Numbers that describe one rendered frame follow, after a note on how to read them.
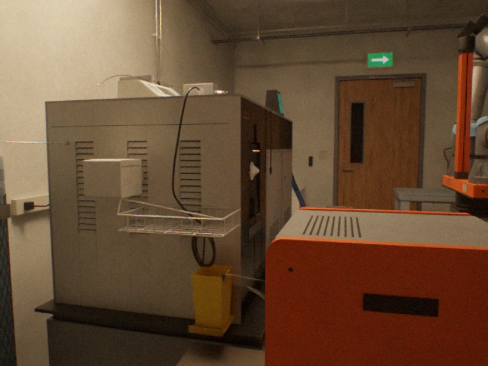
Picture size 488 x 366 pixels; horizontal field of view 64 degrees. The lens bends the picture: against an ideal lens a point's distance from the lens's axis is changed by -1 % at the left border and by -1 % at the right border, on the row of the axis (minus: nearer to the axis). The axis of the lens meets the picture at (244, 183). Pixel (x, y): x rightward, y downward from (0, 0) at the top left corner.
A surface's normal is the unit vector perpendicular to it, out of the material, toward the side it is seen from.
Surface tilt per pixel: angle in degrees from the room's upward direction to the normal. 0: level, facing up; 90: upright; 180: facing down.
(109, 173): 90
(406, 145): 90
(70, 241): 90
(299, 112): 90
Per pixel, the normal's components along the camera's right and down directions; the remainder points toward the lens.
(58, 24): 0.97, 0.02
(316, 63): -0.25, 0.08
